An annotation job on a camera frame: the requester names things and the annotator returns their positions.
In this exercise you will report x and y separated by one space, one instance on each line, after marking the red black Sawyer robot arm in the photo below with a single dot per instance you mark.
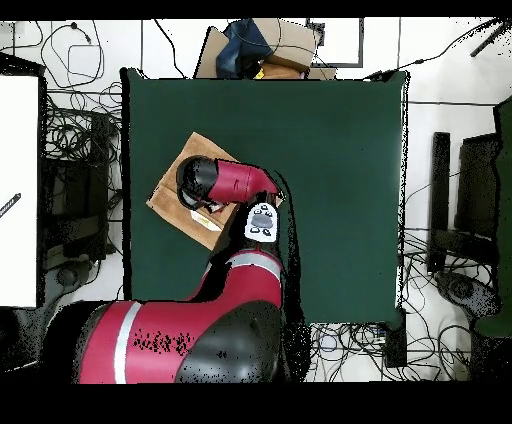
236 184

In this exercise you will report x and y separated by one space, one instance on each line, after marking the black striped tool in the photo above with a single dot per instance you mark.
10 204

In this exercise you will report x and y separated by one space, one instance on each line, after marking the dark green covered furniture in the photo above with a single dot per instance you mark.
504 240

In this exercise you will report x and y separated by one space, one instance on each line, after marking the white board panel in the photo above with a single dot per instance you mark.
18 180

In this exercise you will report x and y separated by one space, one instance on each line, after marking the black rod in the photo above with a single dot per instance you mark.
486 44

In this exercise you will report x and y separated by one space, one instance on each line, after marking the black chair base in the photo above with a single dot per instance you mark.
460 290

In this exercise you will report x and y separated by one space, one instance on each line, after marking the black box unit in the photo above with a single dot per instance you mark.
478 184

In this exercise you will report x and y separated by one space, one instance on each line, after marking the brown cardboard box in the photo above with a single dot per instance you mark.
292 40

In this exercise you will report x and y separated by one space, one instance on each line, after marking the black power strip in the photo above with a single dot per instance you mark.
396 344

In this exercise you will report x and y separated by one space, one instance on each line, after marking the grey square floor frame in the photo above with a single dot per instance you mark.
340 64

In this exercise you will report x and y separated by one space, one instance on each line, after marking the tan terry towel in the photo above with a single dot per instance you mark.
176 212

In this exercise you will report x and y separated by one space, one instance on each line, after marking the black upright bar stand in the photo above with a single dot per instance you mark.
440 180

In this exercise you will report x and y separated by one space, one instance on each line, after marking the small yellow item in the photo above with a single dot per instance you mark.
259 74

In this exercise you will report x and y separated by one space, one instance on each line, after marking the grey chair base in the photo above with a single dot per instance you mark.
66 276

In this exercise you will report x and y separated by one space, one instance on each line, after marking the dark green table cloth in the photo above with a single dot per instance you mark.
320 120

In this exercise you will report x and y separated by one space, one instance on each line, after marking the black equipment rack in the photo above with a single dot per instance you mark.
76 192

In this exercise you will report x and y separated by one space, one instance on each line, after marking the blue jeans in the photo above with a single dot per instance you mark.
240 48

